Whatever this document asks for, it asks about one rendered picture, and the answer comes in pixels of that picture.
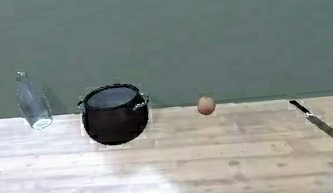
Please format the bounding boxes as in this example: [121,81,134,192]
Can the clear glass bottle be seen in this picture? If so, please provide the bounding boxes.
[13,69,55,132]

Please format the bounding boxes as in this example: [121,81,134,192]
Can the black handled kitchen knife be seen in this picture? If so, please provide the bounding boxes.
[288,96,333,155]

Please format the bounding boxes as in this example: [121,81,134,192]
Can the yellow and red peach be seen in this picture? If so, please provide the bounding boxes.
[196,94,217,117]

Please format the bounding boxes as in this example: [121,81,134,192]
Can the black cooking pot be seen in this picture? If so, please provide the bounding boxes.
[75,81,154,149]

